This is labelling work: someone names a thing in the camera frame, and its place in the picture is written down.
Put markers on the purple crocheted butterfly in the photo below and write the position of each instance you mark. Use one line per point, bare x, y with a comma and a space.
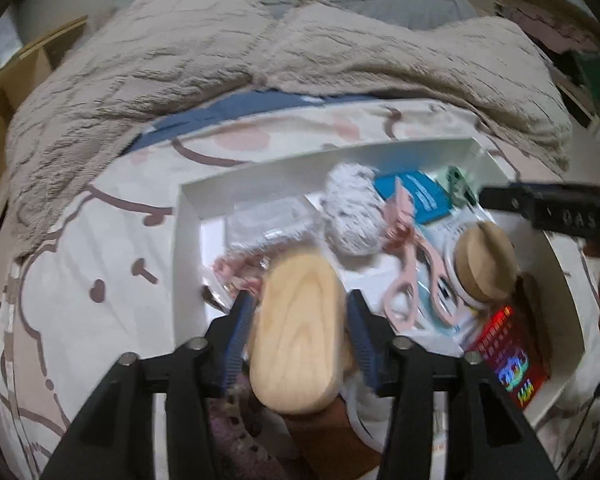
237, 451

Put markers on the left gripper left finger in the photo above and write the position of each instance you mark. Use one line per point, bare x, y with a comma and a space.
112, 436

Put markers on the brown leather sleeve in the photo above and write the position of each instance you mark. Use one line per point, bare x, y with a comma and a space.
329, 445

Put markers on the open wardrobe with clothes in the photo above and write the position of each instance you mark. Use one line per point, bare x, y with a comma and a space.
560, 30

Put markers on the oval light wooden box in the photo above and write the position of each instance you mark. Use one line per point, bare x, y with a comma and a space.
296, 361

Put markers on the wooden side shelf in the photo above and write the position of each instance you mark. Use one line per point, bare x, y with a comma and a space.
29, 67

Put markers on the blue sachet packet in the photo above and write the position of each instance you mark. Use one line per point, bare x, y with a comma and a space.
431, 201

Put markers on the clear plastic case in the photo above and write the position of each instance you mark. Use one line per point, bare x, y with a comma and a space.
252, 228

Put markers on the beige textured blanket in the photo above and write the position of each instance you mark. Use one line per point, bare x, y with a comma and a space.
158, 57

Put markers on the cartoon print bed sheet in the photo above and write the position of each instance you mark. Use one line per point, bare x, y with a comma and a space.
100, 283

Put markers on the white shallow tray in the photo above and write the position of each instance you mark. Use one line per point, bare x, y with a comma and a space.
554, 261

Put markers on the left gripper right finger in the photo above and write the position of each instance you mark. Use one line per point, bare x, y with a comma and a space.
488, 437

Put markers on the white grey yarn ball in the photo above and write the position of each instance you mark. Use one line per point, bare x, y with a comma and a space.
353, 211

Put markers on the round wooden lid jar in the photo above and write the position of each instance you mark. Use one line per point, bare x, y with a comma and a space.
485, 262

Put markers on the green binder clip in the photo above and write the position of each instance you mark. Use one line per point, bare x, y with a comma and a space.
459, 191

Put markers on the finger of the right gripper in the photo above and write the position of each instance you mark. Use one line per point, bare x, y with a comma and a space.
566, 208

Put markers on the pink eyelash curler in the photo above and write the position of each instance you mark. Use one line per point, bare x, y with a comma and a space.
401, 301

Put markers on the red cigarette box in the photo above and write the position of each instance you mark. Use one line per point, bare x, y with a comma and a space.
509, 350

